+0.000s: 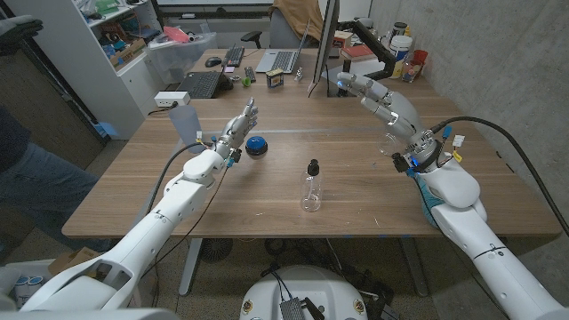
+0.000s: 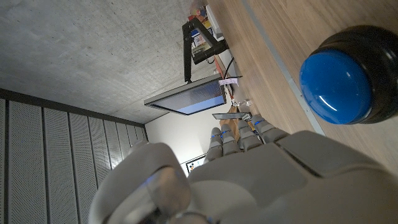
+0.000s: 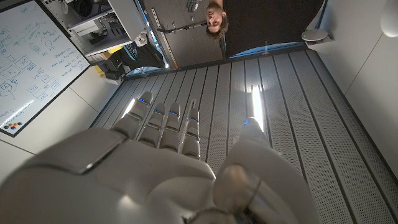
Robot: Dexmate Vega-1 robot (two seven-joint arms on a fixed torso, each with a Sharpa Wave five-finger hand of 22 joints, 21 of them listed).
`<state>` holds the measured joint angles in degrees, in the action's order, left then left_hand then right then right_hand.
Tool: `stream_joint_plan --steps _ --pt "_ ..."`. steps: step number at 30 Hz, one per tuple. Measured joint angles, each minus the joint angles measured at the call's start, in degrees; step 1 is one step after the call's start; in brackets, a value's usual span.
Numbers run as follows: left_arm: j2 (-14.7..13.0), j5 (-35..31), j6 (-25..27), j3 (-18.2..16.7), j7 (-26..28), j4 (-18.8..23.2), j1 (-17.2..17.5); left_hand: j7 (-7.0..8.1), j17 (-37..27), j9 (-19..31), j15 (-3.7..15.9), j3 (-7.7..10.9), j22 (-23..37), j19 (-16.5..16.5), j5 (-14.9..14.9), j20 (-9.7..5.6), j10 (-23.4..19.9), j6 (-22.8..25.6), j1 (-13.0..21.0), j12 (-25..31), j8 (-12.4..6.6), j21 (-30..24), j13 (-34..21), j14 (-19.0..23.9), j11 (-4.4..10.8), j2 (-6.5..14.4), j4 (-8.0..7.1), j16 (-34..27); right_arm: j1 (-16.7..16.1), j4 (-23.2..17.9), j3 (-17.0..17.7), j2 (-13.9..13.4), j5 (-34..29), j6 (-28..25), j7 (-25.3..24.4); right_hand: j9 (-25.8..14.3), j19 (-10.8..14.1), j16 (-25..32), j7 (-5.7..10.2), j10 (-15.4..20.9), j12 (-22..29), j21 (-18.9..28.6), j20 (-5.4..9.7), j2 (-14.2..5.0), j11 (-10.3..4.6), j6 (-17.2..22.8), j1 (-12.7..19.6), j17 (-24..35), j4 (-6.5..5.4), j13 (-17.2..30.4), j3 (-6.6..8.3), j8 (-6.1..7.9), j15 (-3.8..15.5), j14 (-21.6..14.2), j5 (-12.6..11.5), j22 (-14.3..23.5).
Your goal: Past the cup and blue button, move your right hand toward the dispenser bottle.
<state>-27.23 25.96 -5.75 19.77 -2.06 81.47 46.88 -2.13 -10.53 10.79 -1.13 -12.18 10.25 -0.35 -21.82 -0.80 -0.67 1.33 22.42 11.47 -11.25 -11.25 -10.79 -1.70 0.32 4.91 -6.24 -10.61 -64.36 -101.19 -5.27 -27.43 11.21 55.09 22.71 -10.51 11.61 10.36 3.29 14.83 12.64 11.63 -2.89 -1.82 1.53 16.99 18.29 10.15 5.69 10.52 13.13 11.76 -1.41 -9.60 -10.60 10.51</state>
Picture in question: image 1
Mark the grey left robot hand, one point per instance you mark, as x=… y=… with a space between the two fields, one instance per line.
x=238 y=129

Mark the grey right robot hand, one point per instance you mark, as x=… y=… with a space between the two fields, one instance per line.
x=395 y=111

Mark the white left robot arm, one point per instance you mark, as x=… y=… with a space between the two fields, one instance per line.
x=182 y=200

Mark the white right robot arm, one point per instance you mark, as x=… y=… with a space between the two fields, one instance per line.
x=453 y=186

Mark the blue button black base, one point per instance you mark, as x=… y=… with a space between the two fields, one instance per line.
x=256 y=145

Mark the clear glass cup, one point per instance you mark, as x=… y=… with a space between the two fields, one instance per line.
x=386 y=144

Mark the frosted translucent plastic cup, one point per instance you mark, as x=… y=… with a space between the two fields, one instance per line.
x=184 y=122

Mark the red cup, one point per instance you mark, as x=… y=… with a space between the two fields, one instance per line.
x=420 y=57

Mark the clear dispenser bottle black pump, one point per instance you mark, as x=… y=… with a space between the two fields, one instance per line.
x=310 y=191

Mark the clear container with small items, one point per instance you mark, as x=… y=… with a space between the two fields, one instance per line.
x=411 y=72

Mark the small green object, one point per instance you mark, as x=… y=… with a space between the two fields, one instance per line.
x=246 y=82

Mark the small black remote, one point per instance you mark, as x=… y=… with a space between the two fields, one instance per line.
x=250 y=74

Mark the black laptop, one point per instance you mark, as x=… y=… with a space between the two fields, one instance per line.
x=202 y=84

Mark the pink sticky note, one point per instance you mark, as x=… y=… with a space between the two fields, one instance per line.
x=229 y=69

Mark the small blue yellow box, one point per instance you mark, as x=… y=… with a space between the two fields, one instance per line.
x=274 y=78

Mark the white plastic jar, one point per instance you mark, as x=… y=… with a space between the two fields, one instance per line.
x=401 y=48

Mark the red book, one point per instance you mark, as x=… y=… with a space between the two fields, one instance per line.
x=358 y=52

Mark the black computer mouse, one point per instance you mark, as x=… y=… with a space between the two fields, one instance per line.
x=213 y=61

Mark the white power strip box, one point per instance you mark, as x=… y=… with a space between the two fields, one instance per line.
x=171 y=98

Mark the black keyboard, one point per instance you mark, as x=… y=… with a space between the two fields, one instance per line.
x=234 y=55

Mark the silver laptop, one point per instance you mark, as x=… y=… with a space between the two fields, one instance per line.
x=280 y=60

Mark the jar with black lid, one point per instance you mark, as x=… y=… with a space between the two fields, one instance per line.
x=399 y=29

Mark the small metal clip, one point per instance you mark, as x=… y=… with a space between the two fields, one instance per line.
x=299 y=74

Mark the clear plastic storage bin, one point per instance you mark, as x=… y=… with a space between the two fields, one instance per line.
x=178 y=60

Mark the teal cloth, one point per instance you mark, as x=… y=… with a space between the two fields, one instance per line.
x=427 y=200

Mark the flat computer monitor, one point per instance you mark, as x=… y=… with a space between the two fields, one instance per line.
x=326 y=40

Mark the grey office chair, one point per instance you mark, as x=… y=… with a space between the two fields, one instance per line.
x=280 y=37

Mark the pink pouch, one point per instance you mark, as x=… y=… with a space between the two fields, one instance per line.
x=176 y=34

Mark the black round fan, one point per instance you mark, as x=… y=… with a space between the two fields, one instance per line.
x=216 y=250

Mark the tan jacket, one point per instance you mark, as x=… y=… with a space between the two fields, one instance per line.
x=298 y=15

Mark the grey table leg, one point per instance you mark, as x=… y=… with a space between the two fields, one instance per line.
x=190 y=266
x=414 y=266

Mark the white shelf cabinet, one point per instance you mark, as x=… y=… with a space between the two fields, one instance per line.
x=89 y=75

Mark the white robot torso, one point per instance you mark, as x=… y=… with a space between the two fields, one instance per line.
x=302 y=289

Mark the dark wooden cabinet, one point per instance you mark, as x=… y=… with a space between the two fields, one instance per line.
x=40 y=102

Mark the person in dark shirt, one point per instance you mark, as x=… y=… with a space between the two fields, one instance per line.
x=35 y=186

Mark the cardboard box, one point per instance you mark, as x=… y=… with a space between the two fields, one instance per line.
x=73 y=260

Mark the white can blue top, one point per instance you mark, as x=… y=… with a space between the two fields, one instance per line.
x=21 y=289
x=36 y=284

